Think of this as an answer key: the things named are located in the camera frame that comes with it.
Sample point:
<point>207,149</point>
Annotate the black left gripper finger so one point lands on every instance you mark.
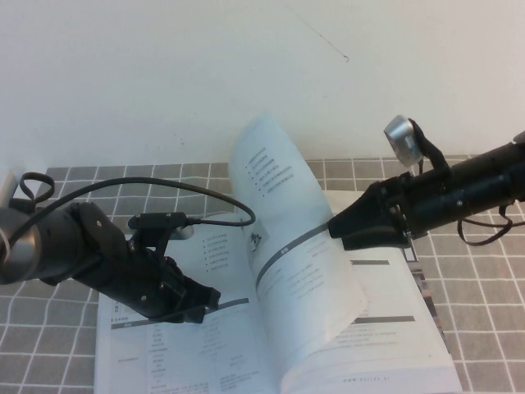
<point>193,317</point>
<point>203,295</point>

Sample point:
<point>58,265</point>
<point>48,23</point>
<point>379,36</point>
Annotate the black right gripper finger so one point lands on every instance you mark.
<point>361,217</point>
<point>377,243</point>

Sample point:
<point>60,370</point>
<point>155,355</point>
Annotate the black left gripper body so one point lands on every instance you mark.
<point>139,283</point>

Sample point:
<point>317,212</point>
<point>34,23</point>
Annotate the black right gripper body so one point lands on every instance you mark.
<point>406,205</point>

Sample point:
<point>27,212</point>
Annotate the white product catalogue book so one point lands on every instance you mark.
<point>311,287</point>

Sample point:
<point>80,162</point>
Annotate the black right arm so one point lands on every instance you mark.
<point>484,184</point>

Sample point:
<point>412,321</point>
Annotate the grey white-checked tablecloth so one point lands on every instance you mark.
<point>484,328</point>

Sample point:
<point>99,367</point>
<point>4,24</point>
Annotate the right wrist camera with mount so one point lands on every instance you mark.
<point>400,139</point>

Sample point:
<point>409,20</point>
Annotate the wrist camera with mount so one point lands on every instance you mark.
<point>158,219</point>
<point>400,139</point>

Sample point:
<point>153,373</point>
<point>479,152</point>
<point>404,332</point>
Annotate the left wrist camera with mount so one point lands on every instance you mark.
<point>158,219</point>

